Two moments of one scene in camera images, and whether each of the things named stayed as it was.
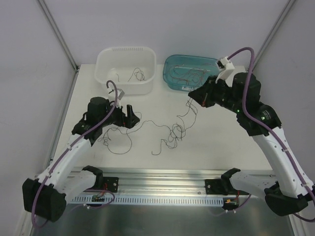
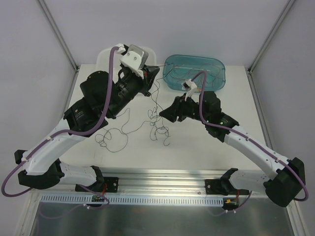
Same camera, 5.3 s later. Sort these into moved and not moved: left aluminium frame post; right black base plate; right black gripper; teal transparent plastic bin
Moved: right black gripper
Not moved: right black base plate; left aluminium frame post; teal transparent plastic bin
